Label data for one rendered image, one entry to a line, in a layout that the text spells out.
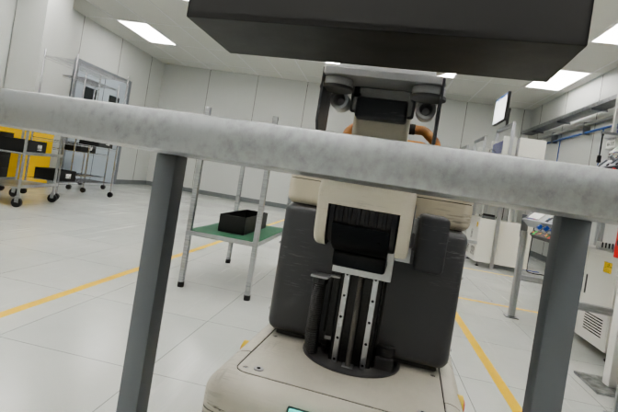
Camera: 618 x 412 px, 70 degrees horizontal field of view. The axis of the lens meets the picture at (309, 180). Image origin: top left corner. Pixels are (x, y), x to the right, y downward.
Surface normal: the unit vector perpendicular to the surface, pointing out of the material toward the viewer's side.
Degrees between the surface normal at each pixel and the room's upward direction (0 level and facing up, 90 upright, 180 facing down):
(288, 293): 90
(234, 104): 90
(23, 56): 90
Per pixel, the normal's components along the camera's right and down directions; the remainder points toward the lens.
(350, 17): -0.23, -0.06
